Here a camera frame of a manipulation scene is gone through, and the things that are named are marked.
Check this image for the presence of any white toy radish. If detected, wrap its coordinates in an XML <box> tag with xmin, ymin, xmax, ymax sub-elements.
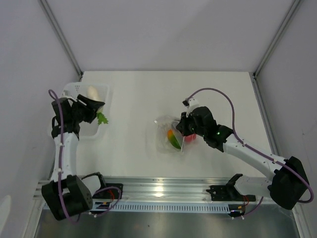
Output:
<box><xmin>87</xmin><ymin>85</ymin><xmax>108</xmax><ymax>125</ymax></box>

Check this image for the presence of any aluminium frame post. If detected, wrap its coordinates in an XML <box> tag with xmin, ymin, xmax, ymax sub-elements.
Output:
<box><xmin>38</xmin><ymin>0</ymin><xmax>84</xmax><ymax>81</ymax></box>
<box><xmin>253</xmin><ymin>0</ymin><xmax>304</xmax><ymax>79</ymax></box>

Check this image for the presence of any left aluminium frame post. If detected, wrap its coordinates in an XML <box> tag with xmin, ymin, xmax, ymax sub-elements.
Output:
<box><xmin>38</xmin><ymin>0</ymin><xmax>84</xmax><ymax>81</ymax></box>

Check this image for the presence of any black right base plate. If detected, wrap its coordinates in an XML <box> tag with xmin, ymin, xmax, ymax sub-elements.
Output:
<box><xmin>206</xmin><ymin>185</ymin><xmax>256</xmax><ymax>202</ymax></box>

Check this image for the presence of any aluminium mounting rail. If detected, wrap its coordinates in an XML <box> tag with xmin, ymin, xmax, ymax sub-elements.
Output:
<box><xmin>33</xmin><ymin>177</ymin><xmax>303</xmax><ymax>204</ymax></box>

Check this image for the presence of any orange green toy mango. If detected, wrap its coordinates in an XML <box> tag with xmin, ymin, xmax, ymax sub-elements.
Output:
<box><xmin>167</xmin><ymin>129</ymin><xmax>181</xmax><ymax>150</ymax></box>

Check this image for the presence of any clear zip top bag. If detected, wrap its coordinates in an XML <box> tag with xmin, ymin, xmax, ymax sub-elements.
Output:
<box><xmin>145</xmin><ymin>115</ymin><xmax>198</xmax><ymax>157</ymax></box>

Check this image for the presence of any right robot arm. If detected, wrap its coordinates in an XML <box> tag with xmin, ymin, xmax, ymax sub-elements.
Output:
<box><xmin>176</xmin><ymin>107</ymin><xmax>309</xmax><ymax>210</ymax></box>

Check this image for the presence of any white perforated plastic basket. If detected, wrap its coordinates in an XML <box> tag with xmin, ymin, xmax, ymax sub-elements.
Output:
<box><xmin>49</xmin><ymin>82</ymin><xmax>110</xmax><ymax>140</ymax></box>

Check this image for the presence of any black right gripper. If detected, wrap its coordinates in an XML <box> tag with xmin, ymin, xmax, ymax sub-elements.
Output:
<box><xmin>176</xmin><ymin>111</ymin><xmax>207</xmax><ymax>137</ymax></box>

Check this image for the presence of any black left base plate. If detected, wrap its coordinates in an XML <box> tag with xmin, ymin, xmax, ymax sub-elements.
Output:
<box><xmin>93</xmin><ymin>183</ymin><xmax>123</xmax><ymax>200</ymax></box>

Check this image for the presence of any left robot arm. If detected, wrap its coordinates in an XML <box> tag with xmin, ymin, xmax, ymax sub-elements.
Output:
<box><xmin>41</xmin><ymin>90</ymin><xmax>107</xmax><ymax>221</ymax></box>

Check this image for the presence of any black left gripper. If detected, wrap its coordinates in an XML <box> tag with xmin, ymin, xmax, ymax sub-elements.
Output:
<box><xmin>71</xmin><ymin>95</ymin><xmax>105</xmax><ymax>123</ymax></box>

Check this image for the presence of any white slotted cable duct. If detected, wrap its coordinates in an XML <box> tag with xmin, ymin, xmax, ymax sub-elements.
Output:
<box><xmin>43</xmin><ymin>202</ymin><xmax>231</xmax><ymax>213</ymax></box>

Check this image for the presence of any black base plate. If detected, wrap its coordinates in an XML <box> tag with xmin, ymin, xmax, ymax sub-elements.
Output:
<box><xmin>206</xmin><ymin>185</ymin><xmax>256</xmax><ymax>202</ymax></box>
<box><xmin>93</xmin><ymin>183</ymin><xmax>123</xmax><ymax>200</ymax></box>

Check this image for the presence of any red toy tomato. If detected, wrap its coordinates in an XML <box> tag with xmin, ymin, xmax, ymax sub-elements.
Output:
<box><xmin>184</xmin><ymin>134</ymin><xmax>197</xmax><ymax>143</ymax></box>

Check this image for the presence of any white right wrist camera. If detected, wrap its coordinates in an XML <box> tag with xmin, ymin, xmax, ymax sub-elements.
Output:
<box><xmin>182</xmin><ymin>98</ymin><xmax>199</xmax><ymax>117</ymax></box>

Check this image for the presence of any right aluminium frame post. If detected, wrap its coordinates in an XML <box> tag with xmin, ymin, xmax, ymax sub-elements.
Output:
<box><xmin>253</xmin><ymin>0</ymin><xmax>304</xmax><ymax>79</ymax></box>

